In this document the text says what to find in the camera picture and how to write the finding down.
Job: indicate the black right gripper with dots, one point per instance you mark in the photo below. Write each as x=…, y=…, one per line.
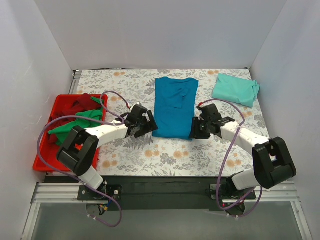
x=196, y=128

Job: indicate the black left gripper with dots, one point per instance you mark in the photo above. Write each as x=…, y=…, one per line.
x=151, y=124

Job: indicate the blue t shirt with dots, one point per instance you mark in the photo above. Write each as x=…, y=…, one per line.
x=174, y=107

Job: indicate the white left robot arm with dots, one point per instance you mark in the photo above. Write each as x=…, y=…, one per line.
x=78, y=150

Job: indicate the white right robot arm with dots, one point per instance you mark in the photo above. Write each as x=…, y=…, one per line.
x=272, y=161

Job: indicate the floral patterned table mat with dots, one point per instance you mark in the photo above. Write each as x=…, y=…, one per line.
x=152, y=156

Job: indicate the folded mint green t shirt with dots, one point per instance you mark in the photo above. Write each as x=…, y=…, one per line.
x=236, y=90

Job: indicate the dark red t shirt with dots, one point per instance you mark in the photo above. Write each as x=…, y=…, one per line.
x=69, y=106

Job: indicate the red plastic bin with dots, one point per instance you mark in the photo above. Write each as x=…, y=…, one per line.
x=49, y=151

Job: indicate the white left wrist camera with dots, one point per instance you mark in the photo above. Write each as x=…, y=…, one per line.
x=135, y=104

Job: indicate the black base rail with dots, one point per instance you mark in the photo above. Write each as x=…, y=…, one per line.
x=162, y=192

